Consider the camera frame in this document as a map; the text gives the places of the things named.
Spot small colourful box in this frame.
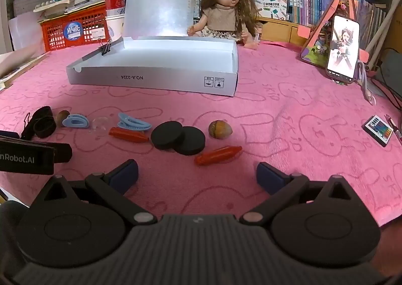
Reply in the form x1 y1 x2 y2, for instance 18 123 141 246
364 115 394 147

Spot black pad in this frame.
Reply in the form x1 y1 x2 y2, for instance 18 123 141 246
375 48 402 100

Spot white paper cup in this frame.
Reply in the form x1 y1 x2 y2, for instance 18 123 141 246
105 7 126 43

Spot black round disc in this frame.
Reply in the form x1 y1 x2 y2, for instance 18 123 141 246
174 126 206 156
151 121 183 150

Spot white cable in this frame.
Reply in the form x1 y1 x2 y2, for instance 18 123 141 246
356 61 377 106

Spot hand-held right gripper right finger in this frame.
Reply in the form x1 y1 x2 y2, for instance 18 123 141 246
240 162 371 226

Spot smartphone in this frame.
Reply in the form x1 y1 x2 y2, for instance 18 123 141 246
326 14 360 80

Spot clear suction cup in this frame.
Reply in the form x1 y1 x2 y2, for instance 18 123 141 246
89 116 112 135

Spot white paper sheets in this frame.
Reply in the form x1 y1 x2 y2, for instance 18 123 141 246
8 15 46 53

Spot white cardboard box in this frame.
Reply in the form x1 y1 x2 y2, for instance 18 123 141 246
66 35 238 97

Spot wooden drawer box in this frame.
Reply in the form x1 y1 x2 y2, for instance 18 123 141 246
258 18 318 47

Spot long-haired doll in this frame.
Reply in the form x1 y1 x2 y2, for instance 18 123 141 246
187 0 261 50

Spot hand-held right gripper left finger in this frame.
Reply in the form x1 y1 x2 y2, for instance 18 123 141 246
30 159 158 226

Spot blue hair clip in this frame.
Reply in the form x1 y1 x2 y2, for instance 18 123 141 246
62 114 90 129
117 112 153 132

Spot black round cap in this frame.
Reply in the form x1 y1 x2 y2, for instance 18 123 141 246
33 116 58 139

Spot red tapered plastic stick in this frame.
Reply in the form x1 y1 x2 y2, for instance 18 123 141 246
108 127 149 143
194 146 243 166

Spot small black binder clip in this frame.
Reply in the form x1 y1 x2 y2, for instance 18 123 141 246
97 38 113 56

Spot white tube frame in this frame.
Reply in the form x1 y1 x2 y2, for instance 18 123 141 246
364 0 402 69

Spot pink printed blanket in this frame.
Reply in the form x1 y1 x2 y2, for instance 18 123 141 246
0 38 402 229

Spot red plastic basket with sticker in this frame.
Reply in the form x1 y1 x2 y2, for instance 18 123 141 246
38 3 110 51

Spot pen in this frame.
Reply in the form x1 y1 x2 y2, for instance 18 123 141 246
386 114 402 144

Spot beaded bracelet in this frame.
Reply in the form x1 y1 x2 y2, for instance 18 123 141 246
33 0 55 11

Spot flat lying book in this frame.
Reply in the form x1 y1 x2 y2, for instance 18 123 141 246
0 43 47 91

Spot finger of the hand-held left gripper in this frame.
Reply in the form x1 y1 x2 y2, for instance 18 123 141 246
54 143 73 164

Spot brown nut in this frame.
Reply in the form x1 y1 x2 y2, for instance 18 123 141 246
208 120 233 139
55 110 71 126

